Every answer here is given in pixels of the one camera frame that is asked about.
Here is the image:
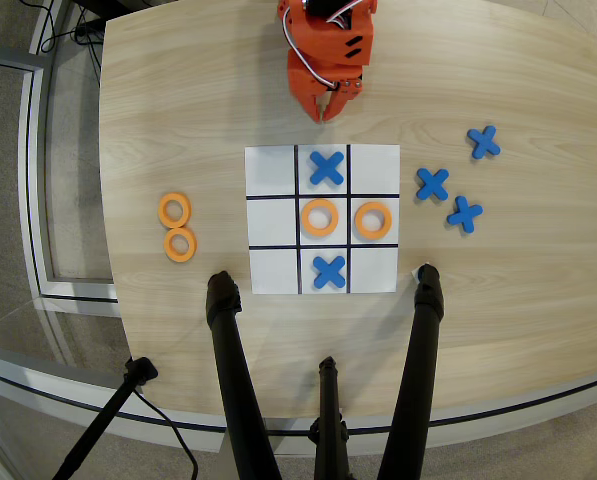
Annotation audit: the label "black stand pole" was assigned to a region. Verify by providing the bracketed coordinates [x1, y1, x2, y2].
[51, 356, 159, 480]

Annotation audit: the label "black floor cables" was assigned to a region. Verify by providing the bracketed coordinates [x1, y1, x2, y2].
[36, 0, 103, 89]

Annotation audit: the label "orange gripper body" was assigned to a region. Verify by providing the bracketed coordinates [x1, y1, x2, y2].
[286, 47, 368, 110]

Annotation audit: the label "black cable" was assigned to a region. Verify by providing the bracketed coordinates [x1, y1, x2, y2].
[131, 388, 200, 480]

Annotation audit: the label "blue foam cross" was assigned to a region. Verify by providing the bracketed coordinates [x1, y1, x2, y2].
[415, 167, 451, 202]
[466, 125, 502, 161]
[312, 255, 348, 290]
[308, 150, 346, 186]
[446, 195, 484, 234]

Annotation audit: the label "orange foam ring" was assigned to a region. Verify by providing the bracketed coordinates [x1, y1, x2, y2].
[157, 192, 194, 227]
[162, 226, 199, 262]
[300, 198, 340, 237]
[353, 200, 394, 240]

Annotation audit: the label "thin black tripod leg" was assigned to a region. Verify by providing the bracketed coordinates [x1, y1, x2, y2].
[307, 355, 353, 480]

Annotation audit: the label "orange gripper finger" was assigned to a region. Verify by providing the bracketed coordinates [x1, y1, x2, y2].
[324, 89, 362, 124]
[297, 89, 326, 124]

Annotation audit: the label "white tic-tac-toe grid sheet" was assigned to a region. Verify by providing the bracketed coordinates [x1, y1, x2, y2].
[243, 143, 402, 296]

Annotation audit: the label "grey metal partition frame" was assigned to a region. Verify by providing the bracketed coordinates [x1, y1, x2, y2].
[0, 42, 124, 317]

